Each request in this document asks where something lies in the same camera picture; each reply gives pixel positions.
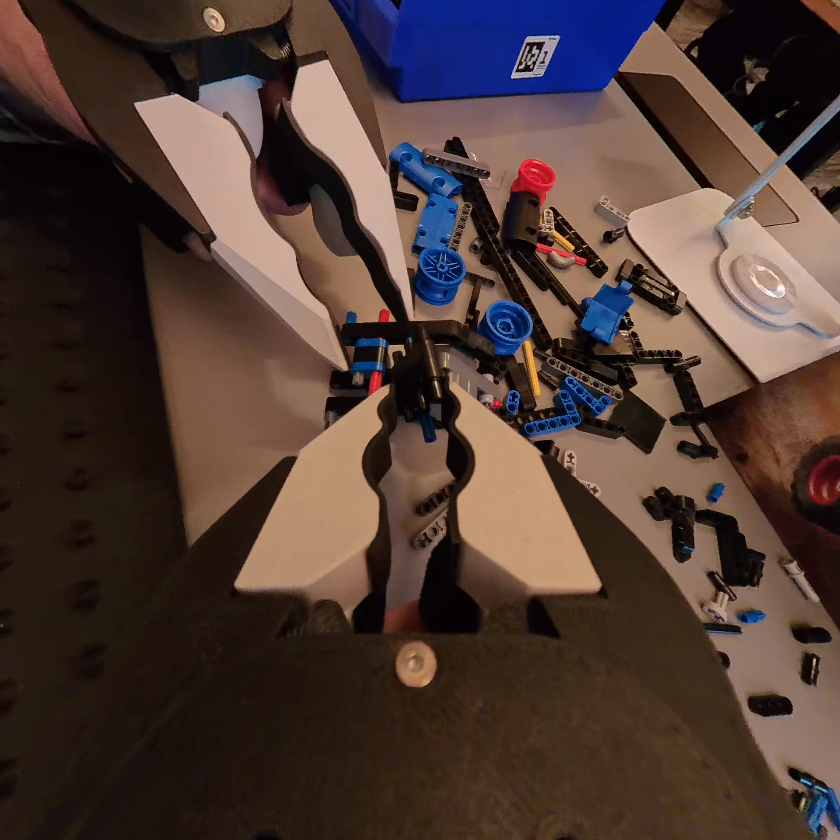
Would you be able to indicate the black stubby pin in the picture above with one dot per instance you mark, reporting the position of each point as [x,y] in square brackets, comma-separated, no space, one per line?
[613,234]

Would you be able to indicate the black connector piece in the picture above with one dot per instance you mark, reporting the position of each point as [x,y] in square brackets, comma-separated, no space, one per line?
[426,367]

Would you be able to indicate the toy truck box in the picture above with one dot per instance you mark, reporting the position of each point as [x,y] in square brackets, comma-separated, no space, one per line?
[774,459]

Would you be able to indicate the heap of black beams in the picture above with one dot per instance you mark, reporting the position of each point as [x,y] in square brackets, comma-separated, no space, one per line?
[590,354]

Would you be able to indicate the blue hinged fender panel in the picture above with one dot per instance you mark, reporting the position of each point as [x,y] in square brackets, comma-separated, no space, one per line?
[607,315]

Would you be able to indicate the grey table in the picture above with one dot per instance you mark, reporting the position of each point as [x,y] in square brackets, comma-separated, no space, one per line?
[656,56]

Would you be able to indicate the blue flat holed panel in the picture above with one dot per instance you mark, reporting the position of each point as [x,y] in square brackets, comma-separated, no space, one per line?
[436,223]

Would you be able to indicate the white small bushing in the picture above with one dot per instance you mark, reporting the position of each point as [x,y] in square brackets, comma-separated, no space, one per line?
[800,577]

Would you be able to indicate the light grey angle connector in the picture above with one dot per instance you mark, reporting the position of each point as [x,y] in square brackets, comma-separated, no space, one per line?
[569,459]

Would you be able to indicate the blue small pin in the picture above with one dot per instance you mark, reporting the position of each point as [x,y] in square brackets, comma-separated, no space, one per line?
[716,492]

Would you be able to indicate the light grey short beam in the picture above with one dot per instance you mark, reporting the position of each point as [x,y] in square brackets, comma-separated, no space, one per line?
[612,211]

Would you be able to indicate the black small pin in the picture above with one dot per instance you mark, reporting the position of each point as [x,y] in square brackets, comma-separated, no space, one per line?
[810,668]
[770,705]
[811,634]

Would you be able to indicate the yellow short axle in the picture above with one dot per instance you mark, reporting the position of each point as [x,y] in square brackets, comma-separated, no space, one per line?
[563,241]

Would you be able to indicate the blue curved panel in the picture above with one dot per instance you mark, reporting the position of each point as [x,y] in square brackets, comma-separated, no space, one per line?
[420,167]

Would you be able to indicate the person's left hand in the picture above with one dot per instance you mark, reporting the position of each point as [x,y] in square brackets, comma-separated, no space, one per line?
[270,197]

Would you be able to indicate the blue angle beam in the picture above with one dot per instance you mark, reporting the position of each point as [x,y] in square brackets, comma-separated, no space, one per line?
[551,423]
[590,397]

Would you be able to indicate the black angled connector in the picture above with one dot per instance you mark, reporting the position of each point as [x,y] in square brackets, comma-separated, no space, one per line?
[669,512]
[735,551]

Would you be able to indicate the white rounded board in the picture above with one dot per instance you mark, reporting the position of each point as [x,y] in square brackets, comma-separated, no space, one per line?
[689,275]

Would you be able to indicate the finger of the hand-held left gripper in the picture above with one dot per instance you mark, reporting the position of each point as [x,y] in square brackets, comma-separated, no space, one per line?
[216,197]
[341,131]

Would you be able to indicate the blue small connector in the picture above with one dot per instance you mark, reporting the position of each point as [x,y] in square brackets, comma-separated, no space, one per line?
[513,401]

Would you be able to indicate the red wheel rim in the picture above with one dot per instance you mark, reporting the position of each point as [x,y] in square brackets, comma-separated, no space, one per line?
[535,177]

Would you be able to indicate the black straight beam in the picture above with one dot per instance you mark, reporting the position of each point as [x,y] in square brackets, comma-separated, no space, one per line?
[436,499]
[430,531]

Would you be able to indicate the dark grey holed beam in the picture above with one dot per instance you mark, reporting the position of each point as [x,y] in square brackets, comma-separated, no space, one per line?
[584,377]

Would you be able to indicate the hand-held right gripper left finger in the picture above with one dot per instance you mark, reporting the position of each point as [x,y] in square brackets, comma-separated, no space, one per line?
[308,525]

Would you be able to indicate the black grey motor assembly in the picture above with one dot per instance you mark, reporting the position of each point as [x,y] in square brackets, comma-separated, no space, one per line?
[469,380]

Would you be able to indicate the blue storage bin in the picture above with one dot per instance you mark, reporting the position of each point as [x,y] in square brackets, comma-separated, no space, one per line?
[459,52]

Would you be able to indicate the dark desk pad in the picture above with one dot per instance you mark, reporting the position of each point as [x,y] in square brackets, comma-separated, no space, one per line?
[709,131]

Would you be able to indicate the dark bag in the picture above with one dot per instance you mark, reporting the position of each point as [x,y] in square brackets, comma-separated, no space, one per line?
[754,52]

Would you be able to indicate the grey long beam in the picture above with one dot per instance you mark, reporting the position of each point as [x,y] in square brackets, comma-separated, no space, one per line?
[459,163]

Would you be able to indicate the black bracket piece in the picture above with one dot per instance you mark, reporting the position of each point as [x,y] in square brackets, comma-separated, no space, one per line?
[403,200]

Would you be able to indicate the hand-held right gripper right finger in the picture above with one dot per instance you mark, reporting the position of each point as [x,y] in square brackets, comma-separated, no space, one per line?
[531,525]

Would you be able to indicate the black bent liftarm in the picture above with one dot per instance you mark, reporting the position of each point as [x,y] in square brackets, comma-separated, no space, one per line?
[689,400]

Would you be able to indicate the blue wheel rim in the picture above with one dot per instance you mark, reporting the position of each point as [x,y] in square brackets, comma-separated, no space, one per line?
[505,328]
[439,275]

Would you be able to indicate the grey desk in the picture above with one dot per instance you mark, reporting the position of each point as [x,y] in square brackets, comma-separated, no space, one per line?
[262,426]

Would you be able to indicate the pile of small connector pins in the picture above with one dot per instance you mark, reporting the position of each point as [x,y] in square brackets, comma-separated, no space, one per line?
[814,800]

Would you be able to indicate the black square flat panel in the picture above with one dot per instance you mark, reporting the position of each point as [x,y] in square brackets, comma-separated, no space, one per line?
[636,420]

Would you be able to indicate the black thin axle piece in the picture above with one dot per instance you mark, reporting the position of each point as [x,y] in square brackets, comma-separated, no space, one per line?
[474,295]

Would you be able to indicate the red axle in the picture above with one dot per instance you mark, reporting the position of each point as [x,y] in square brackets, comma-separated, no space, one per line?
[544,248]

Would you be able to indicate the long black holed beam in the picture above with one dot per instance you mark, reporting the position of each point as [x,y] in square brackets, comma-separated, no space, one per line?
[499,249]

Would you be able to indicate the black curved panel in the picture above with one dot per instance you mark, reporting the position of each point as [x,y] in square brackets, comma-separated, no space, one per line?
[522,220]

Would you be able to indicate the black rectangular frame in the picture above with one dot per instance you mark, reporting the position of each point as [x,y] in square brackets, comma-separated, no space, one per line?
[656,289]

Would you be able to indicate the light grey small connector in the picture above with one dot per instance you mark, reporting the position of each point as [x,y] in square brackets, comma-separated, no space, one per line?
[548,220]

